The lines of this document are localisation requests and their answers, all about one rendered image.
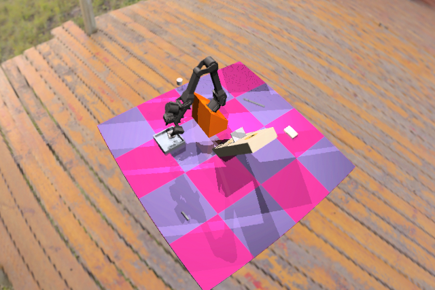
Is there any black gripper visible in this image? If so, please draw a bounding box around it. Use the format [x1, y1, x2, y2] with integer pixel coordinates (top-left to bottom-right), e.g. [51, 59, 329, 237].
[171, 113, 184, 137]

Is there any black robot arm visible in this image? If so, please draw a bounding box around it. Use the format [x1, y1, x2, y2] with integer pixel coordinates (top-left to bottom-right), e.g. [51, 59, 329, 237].
[162, 56, 227, 124]

